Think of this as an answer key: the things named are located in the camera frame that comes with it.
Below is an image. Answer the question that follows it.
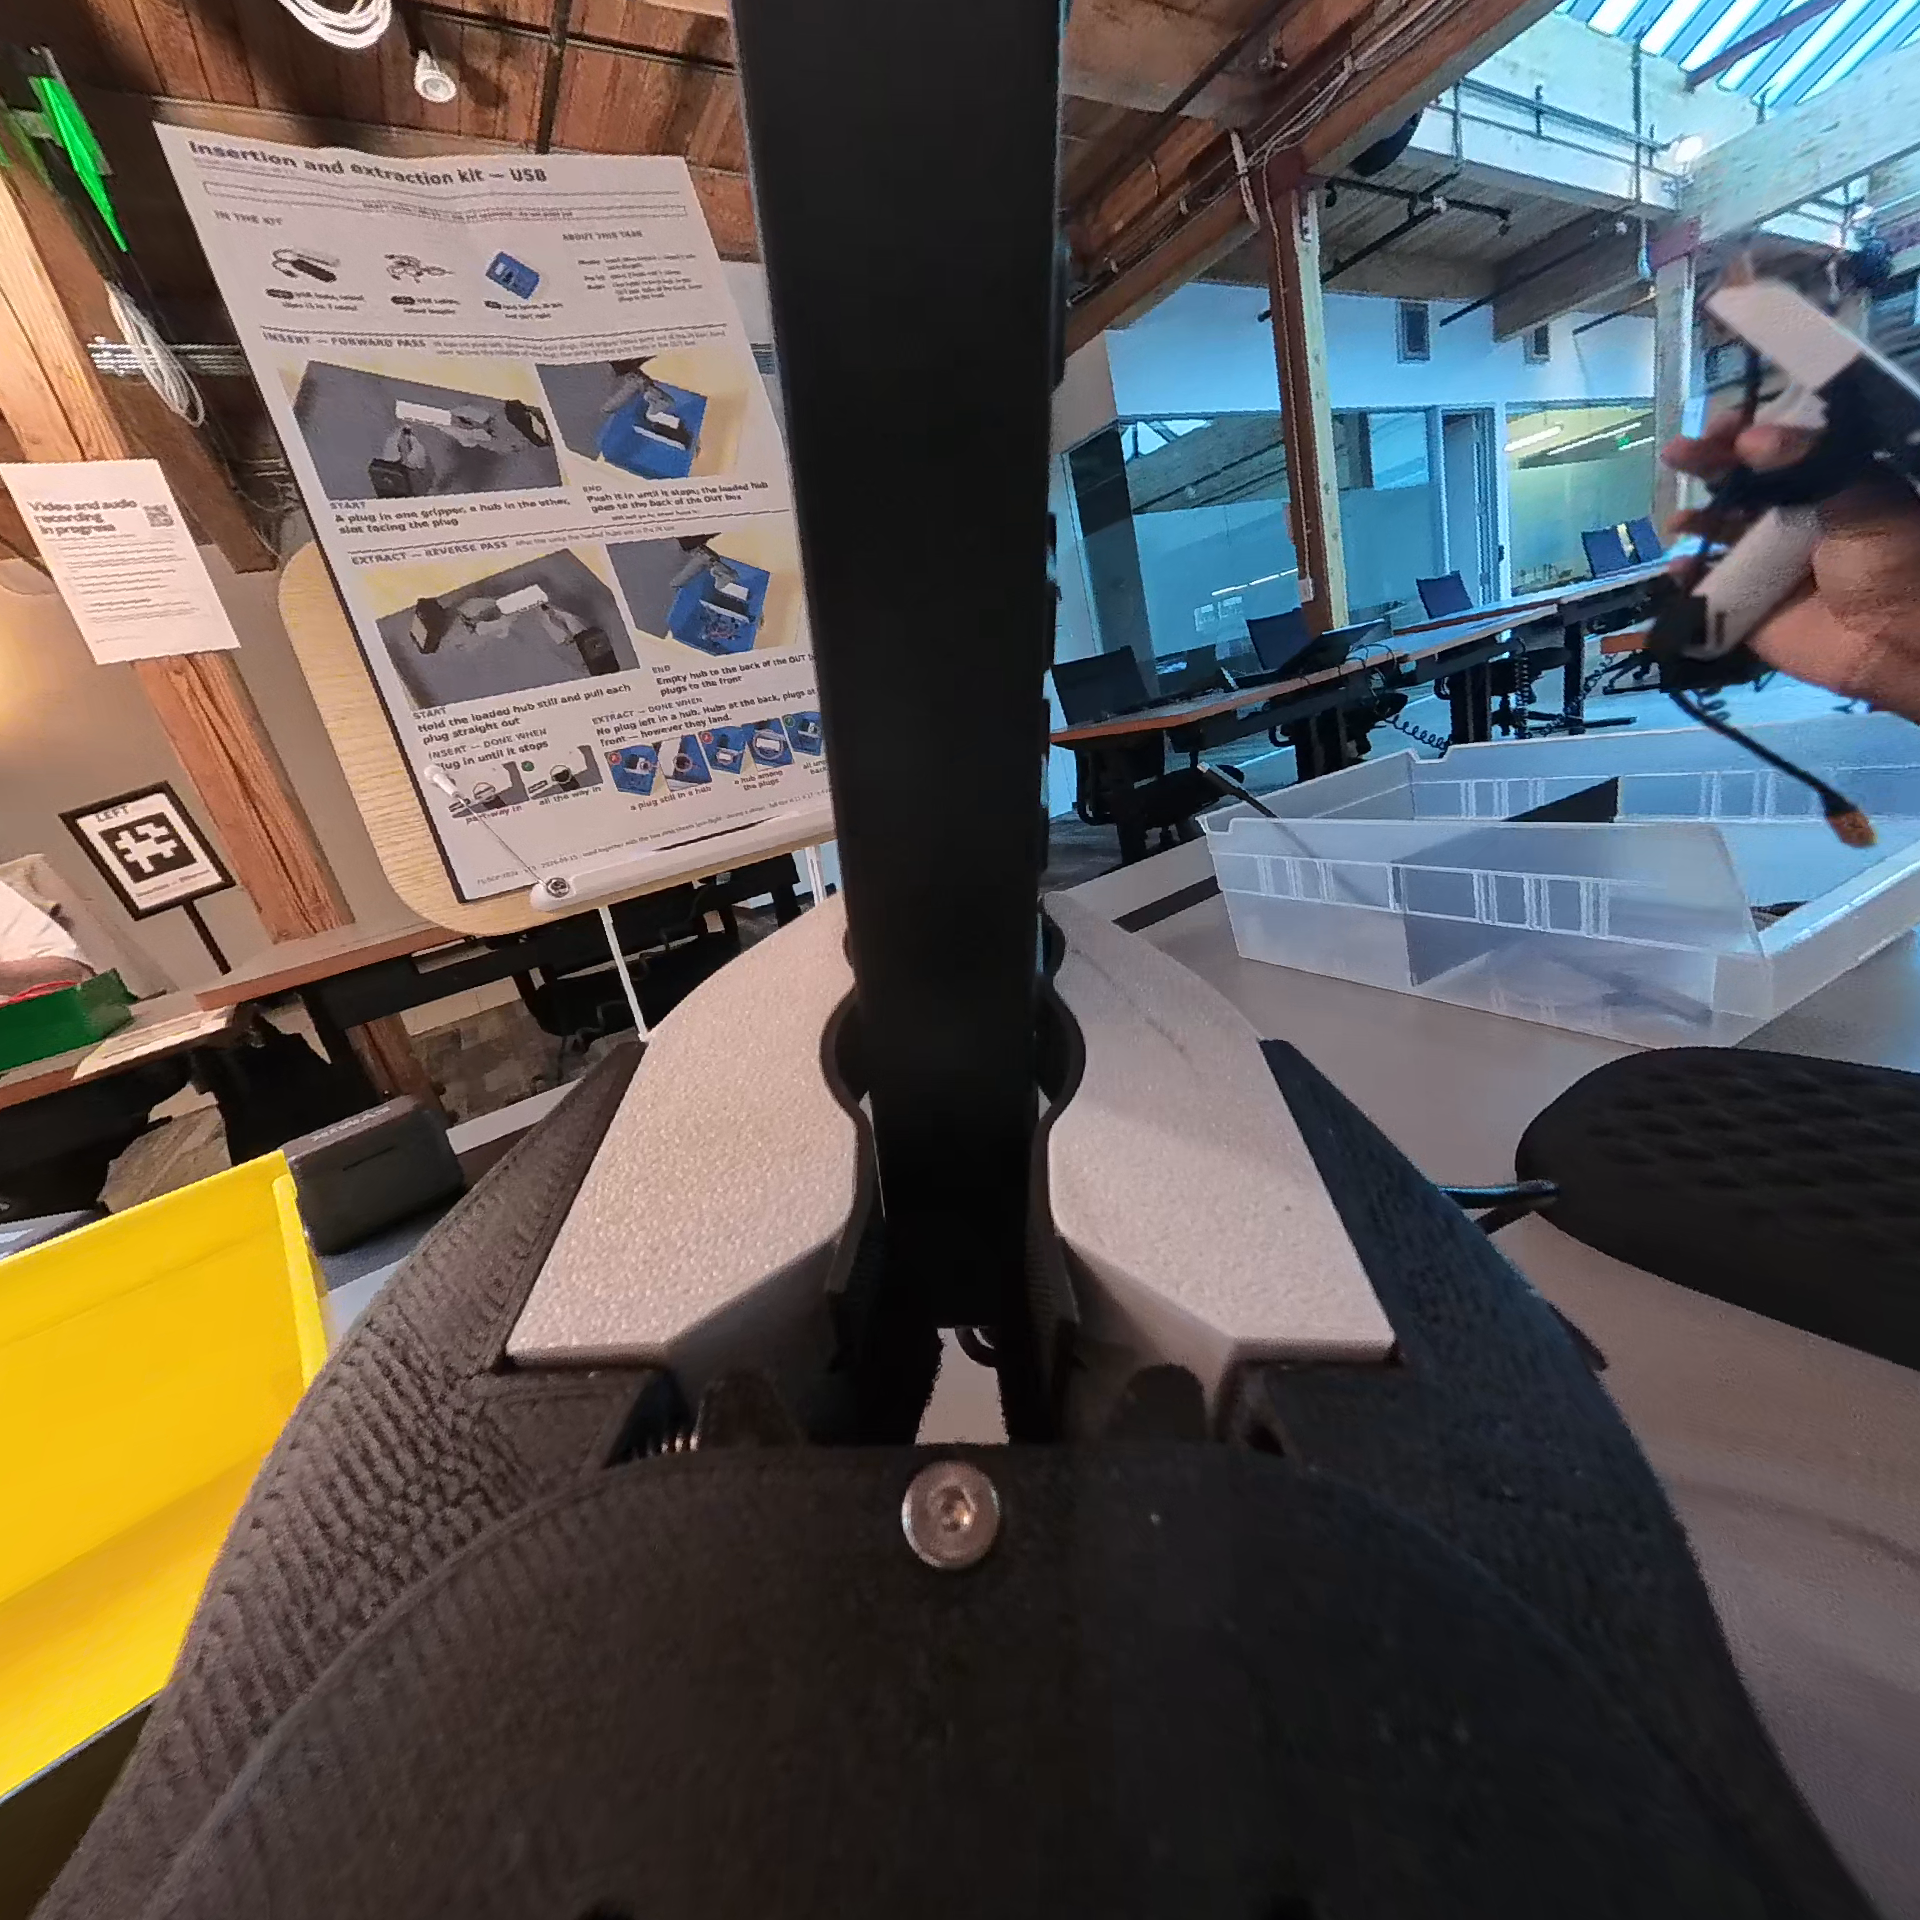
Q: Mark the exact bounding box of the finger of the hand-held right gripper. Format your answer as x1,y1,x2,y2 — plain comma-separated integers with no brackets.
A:
1703,276,1904,433

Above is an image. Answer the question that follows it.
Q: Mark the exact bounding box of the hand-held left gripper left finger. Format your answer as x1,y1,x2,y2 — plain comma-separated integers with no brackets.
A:
507,895,881,1369

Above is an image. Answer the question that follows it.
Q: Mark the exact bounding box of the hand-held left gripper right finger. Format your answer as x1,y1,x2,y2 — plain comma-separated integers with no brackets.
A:
1043,891,1397,1369

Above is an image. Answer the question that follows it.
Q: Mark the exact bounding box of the thin black cable orange plug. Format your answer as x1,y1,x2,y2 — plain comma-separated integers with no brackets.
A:
1658,673,1881,852

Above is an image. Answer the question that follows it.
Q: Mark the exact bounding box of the clear plastic bin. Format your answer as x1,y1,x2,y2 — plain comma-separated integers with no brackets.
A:
1200,749,1920,1049

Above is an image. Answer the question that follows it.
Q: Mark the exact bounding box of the yellow plastic bin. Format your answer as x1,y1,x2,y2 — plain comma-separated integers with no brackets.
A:
0,1152,331,1793

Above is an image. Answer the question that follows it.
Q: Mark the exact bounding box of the slim dark USB hub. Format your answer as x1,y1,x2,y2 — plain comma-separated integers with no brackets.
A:
729,0,1071,1441

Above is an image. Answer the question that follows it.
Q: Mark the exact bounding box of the person's right hand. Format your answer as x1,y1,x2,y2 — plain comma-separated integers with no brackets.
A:
1663,421,1920,710

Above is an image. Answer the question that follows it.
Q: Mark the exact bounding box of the white document stand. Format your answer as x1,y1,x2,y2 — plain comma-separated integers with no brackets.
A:
596,839,842,1039

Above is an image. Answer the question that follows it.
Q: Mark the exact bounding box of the long wooden desk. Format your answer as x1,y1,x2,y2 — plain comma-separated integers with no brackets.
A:
1049,556,1697,841

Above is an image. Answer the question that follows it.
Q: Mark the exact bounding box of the black textured wrist rest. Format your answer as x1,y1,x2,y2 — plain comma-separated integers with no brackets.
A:
1515,1044,1920,1369

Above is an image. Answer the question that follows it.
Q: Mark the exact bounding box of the wooden clipboard board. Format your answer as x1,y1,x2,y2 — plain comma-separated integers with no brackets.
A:
277,540,842,940

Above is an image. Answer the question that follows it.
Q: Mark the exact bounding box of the black and white marker sign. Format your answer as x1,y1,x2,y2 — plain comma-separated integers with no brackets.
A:
60,784,239,984

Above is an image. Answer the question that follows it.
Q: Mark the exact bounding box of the green plastic bin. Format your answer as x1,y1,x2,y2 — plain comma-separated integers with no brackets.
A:
0,966,138,1073

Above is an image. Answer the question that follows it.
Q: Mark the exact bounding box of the instruction sheet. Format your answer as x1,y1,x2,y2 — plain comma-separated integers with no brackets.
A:
153,116,839,904

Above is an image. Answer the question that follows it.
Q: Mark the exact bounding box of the white wall notice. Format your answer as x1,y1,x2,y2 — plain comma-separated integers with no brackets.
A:
0,457,242,664

